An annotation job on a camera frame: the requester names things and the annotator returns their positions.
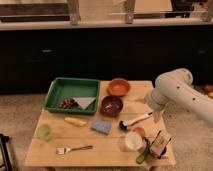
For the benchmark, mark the white handled black brush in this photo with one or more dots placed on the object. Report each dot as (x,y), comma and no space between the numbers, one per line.
(127,124)

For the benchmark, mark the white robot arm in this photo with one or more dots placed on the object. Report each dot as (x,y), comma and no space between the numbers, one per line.
(176,85)

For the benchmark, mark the orange red bowl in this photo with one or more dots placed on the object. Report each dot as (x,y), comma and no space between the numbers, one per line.
(118,87)

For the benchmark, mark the dark maroon bowl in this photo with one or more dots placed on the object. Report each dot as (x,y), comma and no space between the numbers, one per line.
(111,106)

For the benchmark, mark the grey folded cloth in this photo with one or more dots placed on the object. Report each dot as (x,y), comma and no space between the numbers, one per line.
(84,102)

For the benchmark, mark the blue sponge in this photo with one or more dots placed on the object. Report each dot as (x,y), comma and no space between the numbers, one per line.
(101,126)

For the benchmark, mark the brown pine cone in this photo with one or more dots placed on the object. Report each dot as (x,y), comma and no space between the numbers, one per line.
(67,103)

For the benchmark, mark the green plastic tray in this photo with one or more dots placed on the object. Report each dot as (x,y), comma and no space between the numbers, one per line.
(64,88)

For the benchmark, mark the orange round fruit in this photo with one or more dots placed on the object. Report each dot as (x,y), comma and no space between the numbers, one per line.
(140,131)

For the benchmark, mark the white cup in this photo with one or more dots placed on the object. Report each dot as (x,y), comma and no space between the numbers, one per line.
(133,141)

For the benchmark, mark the light green cup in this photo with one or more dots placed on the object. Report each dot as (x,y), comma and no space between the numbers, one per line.
(44,132)

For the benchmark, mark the silver fork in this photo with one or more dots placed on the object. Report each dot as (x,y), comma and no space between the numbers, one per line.
(65,150)

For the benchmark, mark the wooden dish rack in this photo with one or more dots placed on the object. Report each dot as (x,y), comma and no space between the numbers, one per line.
(159,144)

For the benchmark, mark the green cucumber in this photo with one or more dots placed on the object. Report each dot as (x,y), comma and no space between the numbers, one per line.
(141,158)

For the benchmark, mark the black stand left edge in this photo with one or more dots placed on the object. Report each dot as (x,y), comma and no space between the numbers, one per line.
(4,152)

